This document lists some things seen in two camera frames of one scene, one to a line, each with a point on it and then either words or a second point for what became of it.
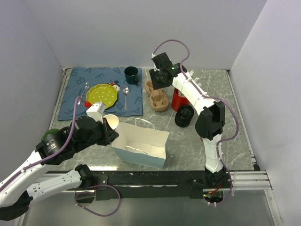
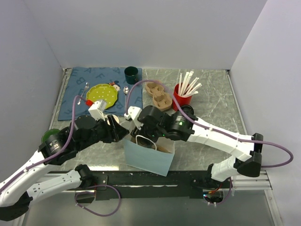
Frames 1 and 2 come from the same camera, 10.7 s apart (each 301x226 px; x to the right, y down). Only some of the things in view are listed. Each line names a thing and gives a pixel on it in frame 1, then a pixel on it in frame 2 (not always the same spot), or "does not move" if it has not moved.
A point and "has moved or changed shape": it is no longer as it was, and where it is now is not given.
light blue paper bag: [140, 145] has moved or changed shape
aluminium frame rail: [250, 180] does not move
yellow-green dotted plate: [105, 93] does not move
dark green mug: [131, 73] does not move
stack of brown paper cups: [112, 120] does not move
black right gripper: [153, 73] -> [141, 132]
